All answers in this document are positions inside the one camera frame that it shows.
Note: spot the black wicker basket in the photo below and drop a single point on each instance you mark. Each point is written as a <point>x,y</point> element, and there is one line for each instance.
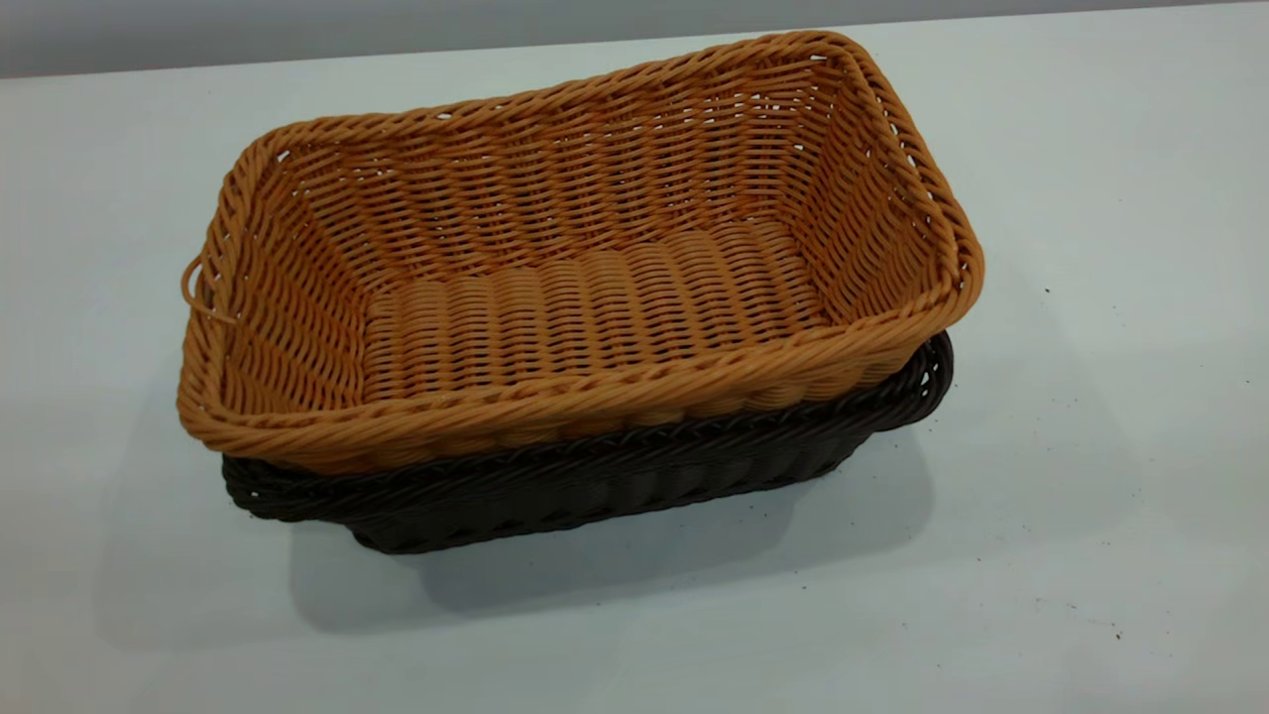
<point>595,486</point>

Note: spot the orange wicker basket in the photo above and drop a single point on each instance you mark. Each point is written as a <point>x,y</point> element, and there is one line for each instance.
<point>595,307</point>

